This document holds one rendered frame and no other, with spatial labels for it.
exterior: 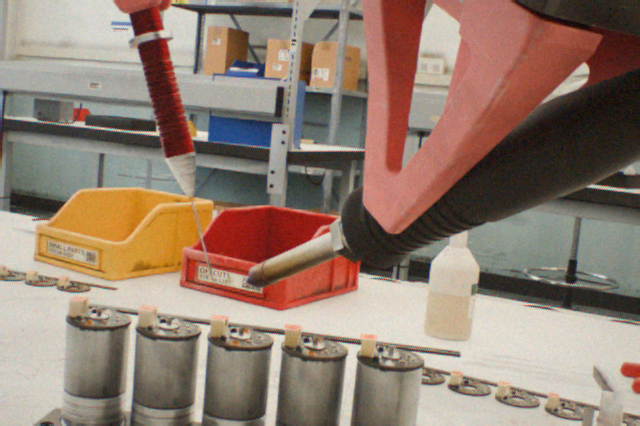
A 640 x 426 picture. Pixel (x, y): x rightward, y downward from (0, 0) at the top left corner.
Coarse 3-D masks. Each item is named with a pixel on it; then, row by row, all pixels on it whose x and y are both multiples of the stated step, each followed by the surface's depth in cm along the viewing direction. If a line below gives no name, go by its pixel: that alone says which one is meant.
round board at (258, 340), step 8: (232, 328) 32; (208, 336) 32; (224, 336) 31; (256, 336) 32; (264, 336) 32; (216, 344) 31; (224, 344) 31; (232, 344) 31; (240, 344) 31; (248, 344) 31; (256, 344) 31; (264, 344) 31; (272, 344) 32
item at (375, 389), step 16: (384, 352) 31; (368, 368) 30; (368, 384) 30; (384, 384) 30; (400, 384) 30; (416, 384) 30; (368, 400) 30; (384, 400) 30; (400, 400) 30; (416, 400) 31; (352, 416) 31; (368, 416) 30; (384, 416) 30; (400, 416) 30; (416, 416) 31
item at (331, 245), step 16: (336, 224) 25; (320, 240) 26; (336, 240) 25; (288, 256) 28; (304, 256) 27; (320, 256) 26; (336, 256) 26; (352, 256) 25; (256, 272) 29; (272, 272) 28; (288, 272) 28
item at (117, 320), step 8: (88, 312) 33; (72, 320) 32; (80, 320) 32; (112, 320) 32; (120, 320) 33; (128, 320) 33; (88, 328) 31; (96, 328) 31; (104, 328) 32; (112, 328) 32; (120, 328) 32
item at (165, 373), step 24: (144, 336) 31; (144, 360) 31; (168, 360) 31; (192, 360) 32; (144, 384) 31; (168, 384) 31; (192, 384) 32; (144, 408) 32; (168, 408) 31; (192, 408) 32
